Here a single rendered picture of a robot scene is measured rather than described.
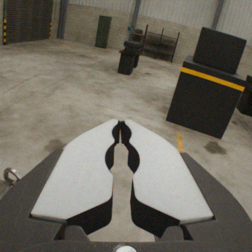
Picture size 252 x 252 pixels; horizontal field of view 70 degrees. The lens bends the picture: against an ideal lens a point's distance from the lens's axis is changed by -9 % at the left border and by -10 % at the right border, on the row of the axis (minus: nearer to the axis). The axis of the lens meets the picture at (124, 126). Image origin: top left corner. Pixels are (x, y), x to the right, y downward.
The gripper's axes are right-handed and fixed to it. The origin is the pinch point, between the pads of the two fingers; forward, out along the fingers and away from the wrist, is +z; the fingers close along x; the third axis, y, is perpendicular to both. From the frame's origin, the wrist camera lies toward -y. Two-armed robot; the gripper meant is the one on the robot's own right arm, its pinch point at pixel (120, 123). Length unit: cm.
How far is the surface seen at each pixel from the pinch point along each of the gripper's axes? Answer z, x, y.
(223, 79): 315, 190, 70
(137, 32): 783, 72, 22
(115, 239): 82, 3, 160
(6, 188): 29, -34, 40
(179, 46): 1256, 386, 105
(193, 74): 334, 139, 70
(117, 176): 165, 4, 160
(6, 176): 38, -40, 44
